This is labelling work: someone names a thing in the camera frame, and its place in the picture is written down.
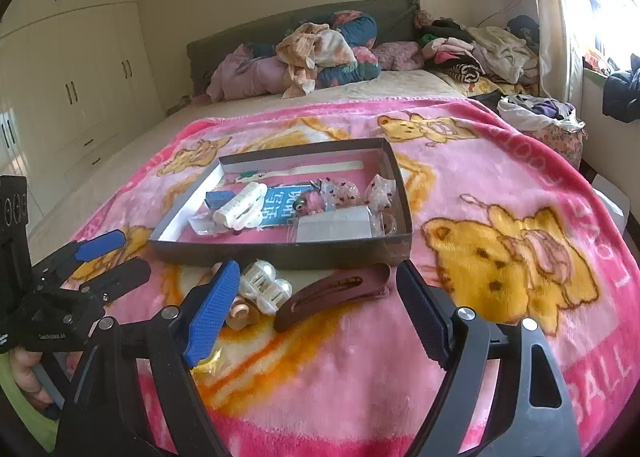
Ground shallow brown cardboard box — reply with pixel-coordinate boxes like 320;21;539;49
148;138;415;272

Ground bag of yellow bangles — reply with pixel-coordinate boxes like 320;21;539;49
192;344;223;373

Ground white wardrobe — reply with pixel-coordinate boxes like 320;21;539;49
0;0;168;233

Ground clear claw hair clip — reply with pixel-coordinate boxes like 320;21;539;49
237;259;293;315

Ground brown long hair clip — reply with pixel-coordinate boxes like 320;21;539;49
274;262;392;335

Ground white stud earring card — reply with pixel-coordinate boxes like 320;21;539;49
295;204;373;243

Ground grey-green upholstered headboard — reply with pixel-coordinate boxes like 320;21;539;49
186;0;423;92

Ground tan comb hair clip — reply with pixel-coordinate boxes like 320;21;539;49
225;301;261;333

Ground small blue box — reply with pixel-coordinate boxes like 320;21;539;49
205;189;236;210

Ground white bag of clothes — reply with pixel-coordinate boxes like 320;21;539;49
497;93;586;134

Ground small clear plastic packet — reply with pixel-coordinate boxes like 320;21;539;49
189;212;221;237

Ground bed with beige sheet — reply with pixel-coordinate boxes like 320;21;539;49
27;69;586;248

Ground person's left forearm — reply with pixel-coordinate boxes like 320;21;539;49
0;354;58;453

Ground peach patterned cloth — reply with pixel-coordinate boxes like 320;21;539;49
275;23;358;98

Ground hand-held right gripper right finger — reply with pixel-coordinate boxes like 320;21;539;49
395;259;583;457

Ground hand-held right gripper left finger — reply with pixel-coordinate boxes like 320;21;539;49
55;259;242;457

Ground person's left hand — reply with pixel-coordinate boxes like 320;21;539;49
11;346;53;409

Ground pink printed blanket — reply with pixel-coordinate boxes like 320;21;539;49
65;98;640;457

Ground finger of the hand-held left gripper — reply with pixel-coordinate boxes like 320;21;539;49
32;229;127;284
65;257;152;319

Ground pile of clothes and pillows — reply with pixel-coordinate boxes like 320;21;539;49
277;12;383;88

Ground beige curtain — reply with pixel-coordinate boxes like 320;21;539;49
520;0;586;102

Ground white hair claw clip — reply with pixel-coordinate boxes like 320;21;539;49
212;185;266;229

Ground clear round hair bobble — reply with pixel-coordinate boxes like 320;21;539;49
369;211;399;238

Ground pink floral pillow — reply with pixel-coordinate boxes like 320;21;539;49
372;41;426;72

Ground pink quilt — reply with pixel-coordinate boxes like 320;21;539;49
206;44;291;102

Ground dark clothes on windowsill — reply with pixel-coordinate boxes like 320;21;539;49
582;52;640;124

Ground dotted lace hair bow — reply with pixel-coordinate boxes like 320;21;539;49
320;173;398;212

